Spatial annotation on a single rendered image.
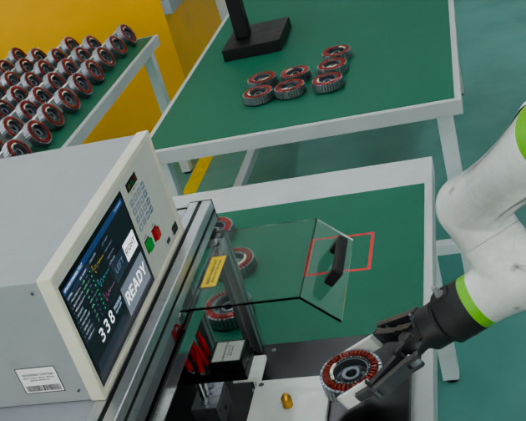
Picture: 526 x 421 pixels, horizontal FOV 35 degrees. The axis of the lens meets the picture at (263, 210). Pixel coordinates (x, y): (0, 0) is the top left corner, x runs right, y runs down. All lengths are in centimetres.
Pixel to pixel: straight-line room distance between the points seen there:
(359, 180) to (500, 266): 105
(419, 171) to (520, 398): 77
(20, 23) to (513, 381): 349
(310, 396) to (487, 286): 43
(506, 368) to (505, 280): 143
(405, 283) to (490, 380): 91
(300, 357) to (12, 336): 70
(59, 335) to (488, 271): 64
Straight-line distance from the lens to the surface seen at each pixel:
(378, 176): 231
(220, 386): 161
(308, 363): 168
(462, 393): 268
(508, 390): 267
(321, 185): 234
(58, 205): 129
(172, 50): 483
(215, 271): 147
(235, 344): 153
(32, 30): 509
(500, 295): 134
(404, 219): 209
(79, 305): 115
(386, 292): 184
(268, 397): 161
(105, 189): 127
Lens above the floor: 181
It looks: 28 degrees down
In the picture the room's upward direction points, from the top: 17 degrees counter-clockwise
